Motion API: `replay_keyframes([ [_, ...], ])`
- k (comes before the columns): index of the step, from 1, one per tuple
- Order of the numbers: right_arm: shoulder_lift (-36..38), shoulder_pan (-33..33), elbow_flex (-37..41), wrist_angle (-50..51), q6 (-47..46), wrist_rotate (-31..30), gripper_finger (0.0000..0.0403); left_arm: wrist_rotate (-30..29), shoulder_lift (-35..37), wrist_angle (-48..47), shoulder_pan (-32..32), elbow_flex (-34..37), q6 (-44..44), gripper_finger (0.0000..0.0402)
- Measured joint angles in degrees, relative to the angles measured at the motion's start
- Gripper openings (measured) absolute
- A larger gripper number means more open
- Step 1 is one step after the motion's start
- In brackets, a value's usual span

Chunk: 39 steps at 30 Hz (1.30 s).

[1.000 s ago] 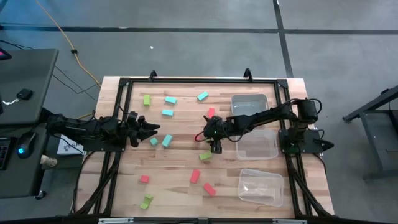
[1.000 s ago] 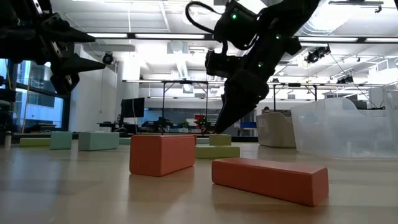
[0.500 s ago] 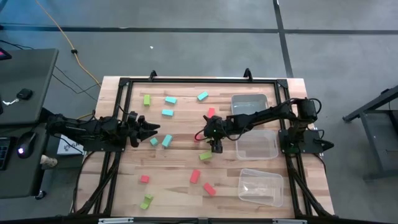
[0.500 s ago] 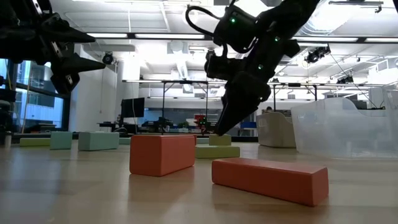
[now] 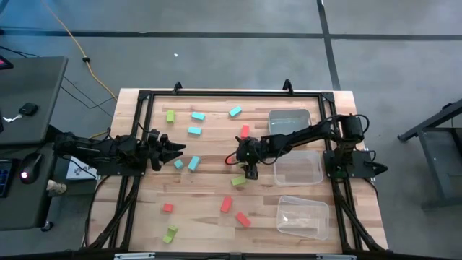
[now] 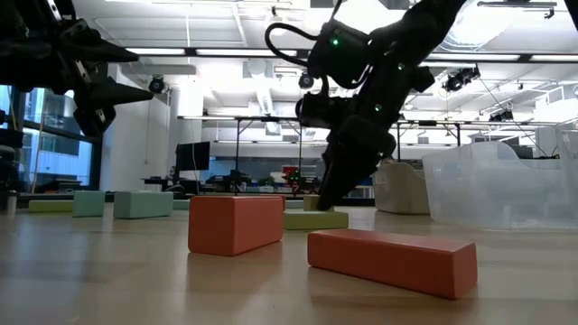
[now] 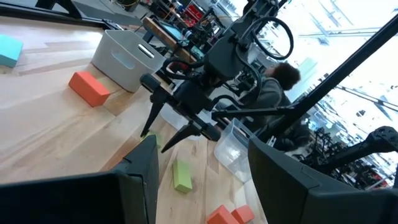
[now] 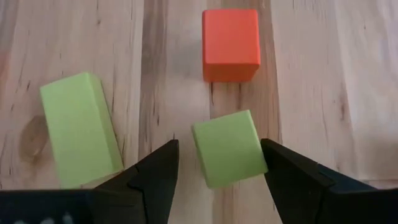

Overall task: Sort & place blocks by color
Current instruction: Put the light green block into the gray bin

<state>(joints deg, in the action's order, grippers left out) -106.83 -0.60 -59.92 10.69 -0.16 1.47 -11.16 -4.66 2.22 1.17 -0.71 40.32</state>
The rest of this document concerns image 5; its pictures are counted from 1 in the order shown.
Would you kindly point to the grey plastic bin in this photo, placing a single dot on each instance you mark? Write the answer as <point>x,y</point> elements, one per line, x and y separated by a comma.
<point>285,121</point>

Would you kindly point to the clear plastic bin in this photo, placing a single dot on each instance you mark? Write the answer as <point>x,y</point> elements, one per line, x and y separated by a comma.
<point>303,220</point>
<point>299,169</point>

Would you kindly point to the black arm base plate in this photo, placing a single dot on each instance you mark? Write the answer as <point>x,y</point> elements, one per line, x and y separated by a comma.
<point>361,159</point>
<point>119,172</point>

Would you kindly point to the black keyboard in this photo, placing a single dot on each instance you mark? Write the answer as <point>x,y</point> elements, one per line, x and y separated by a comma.
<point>5,178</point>

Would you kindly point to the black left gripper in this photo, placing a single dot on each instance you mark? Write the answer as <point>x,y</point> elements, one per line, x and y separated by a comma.
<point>155,151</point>

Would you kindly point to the beige cylinder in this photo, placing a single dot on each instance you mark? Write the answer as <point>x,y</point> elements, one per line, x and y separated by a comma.
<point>56,186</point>

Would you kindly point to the silver metal bracket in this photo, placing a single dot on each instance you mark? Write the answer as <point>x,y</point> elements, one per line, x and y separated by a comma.
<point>134,256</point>
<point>335,257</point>

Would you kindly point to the black metal table frame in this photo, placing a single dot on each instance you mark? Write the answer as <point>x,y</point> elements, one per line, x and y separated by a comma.
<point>234,94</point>

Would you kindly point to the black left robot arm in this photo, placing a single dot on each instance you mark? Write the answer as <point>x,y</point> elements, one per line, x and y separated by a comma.
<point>90,148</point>

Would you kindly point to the small red cube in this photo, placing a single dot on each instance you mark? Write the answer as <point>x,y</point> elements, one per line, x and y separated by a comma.
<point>230,159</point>
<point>167,207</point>

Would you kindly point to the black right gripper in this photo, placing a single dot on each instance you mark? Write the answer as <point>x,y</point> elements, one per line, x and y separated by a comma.
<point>250,150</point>

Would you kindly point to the small cyan cube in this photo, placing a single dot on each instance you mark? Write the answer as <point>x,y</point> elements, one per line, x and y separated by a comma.
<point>178,164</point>

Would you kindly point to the white printed sign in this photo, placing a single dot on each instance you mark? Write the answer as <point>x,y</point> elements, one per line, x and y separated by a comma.
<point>81,170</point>

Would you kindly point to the dark grey desk top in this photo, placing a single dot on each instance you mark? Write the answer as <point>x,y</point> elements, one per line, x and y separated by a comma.
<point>21,209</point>
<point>32,94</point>

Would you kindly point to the green block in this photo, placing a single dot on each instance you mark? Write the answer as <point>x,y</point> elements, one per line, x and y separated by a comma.
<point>170,116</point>
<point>167,237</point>
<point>173,228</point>
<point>238,181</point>

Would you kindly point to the black metal cart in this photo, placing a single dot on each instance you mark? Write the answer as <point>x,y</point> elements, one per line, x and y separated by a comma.
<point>433,169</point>

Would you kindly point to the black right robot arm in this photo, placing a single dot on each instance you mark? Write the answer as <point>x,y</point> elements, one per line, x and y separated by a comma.
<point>303,133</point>

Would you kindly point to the red block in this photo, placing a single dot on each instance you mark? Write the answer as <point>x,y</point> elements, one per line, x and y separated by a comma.
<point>243,219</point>
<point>226,204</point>
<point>245,131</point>

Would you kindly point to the black device pink light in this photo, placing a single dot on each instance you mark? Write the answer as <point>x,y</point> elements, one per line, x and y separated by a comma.
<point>4,63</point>

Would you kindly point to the large cyan block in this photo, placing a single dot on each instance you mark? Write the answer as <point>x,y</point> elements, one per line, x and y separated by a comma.
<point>193,163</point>

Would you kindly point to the black caster wheel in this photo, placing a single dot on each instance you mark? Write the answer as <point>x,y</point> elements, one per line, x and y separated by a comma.
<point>47,226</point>

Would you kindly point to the black computer mouse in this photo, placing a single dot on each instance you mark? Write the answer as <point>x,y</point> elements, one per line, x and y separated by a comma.
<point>30,166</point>

